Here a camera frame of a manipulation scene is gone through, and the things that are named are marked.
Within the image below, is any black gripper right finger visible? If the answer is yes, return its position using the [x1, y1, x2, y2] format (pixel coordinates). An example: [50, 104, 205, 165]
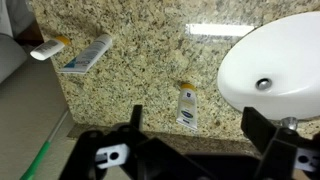
[240, 106, 320, 180]

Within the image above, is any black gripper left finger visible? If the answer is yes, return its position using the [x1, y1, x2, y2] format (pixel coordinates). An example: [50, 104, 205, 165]
[59, 104, 152, 180]

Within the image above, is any small white bottle yellow cap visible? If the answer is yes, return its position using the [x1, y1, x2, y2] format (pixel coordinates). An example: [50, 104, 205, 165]
[29, 35, 72, 62]

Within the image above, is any chrome faucet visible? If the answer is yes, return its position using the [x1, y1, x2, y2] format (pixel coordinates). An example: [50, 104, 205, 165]
[280, 116, 299, 132]

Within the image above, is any chrome sink drain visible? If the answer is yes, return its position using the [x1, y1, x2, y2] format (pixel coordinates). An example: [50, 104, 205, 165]
[255, 77, 273, 91]

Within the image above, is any white blue CeraVe tube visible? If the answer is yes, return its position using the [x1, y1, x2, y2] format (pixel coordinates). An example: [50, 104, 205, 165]
[59, 33, 113, 75]

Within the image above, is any white Cetaphil tube yellow cap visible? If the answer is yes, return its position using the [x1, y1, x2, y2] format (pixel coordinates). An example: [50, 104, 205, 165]
[175, 82, 199, 131]

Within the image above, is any white oval sink basin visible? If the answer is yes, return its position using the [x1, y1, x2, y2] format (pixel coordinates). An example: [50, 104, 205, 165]
[217, 11, 320, 122]

